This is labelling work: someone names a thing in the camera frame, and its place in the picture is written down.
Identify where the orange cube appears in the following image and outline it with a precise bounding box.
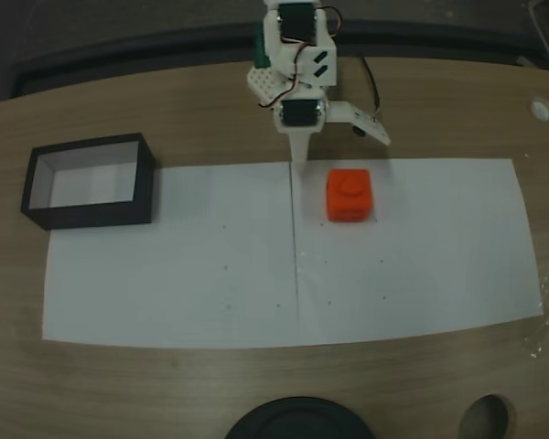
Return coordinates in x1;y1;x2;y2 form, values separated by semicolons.
325;167;377;224

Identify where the dark box with white inside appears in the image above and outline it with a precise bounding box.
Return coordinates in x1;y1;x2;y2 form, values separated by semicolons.
20;133;156;231

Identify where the green table clamp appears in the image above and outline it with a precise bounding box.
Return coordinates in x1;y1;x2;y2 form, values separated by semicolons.
254;22;273;70

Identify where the white paper sheet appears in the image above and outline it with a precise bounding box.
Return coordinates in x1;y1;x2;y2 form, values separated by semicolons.
41;162;300;351
291;157;545;347

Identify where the small white round cap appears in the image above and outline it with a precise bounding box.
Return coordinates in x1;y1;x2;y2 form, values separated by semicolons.
530;96;549;123

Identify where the black round object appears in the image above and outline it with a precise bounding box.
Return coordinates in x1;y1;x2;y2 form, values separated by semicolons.
223;396;377;439

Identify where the white wrist camera mount plate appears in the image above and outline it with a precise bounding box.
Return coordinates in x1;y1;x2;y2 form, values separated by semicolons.
324;101;392;147

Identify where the black camera cable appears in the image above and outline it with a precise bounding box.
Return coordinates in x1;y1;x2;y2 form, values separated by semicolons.
361;55;382;123

